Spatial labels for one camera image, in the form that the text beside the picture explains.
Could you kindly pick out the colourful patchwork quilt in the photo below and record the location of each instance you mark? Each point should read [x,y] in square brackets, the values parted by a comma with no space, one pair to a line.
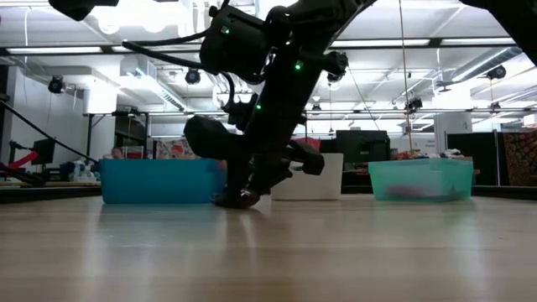
[176,149]

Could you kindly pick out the person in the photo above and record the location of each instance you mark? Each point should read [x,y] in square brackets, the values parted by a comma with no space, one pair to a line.
[117,152]

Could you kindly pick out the white blue spray bottle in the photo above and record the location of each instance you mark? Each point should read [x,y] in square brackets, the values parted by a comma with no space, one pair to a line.
[79,171]

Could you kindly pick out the black ceiling spotlight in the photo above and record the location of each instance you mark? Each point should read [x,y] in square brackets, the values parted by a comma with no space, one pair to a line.
[415,105]
[497,72]
[56,84]
[193,76]
[339,69]

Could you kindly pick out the brown patterned cloth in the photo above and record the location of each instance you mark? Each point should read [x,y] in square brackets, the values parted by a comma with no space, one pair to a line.
[522,155]

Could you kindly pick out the large black monitor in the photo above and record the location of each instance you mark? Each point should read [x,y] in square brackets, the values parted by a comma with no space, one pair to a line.
[363,147]

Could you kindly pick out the black aluminium table frame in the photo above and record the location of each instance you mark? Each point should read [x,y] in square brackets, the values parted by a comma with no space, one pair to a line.
[50,191]

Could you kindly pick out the orange cloth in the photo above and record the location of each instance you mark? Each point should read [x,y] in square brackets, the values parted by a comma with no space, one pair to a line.
[312,142]

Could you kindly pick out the white plastic bin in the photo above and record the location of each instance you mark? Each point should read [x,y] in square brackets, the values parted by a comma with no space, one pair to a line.
[327,184]

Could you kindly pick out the black partition panel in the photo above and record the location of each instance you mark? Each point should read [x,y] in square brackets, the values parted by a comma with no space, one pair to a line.
[472,153]

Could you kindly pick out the small black monitor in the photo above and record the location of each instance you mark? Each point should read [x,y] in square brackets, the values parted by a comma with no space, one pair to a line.
[44,151]

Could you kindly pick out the blue plastic bin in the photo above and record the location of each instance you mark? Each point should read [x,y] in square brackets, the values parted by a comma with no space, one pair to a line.
[159,180]

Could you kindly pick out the red strip object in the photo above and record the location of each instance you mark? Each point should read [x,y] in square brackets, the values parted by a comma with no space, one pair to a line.
[23,160]

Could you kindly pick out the white pillar box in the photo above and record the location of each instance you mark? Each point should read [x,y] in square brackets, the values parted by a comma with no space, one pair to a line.
[453,126]

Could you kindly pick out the green translucent plastic bin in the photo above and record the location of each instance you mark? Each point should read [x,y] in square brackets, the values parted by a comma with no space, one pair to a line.
[419,176]

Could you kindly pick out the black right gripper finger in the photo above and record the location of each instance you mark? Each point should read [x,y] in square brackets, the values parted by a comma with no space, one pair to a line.
[270,178]
[239,178]

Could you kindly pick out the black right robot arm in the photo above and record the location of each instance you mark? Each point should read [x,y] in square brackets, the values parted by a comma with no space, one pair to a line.
[319,17]

